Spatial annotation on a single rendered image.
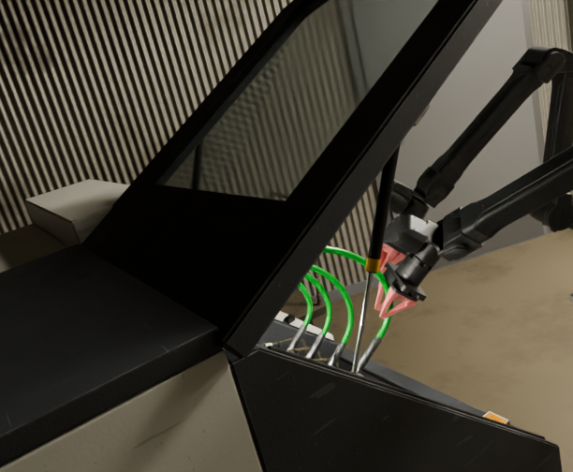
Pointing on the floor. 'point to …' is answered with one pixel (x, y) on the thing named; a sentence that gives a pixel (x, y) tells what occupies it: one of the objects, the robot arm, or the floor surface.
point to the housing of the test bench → (94, 369)
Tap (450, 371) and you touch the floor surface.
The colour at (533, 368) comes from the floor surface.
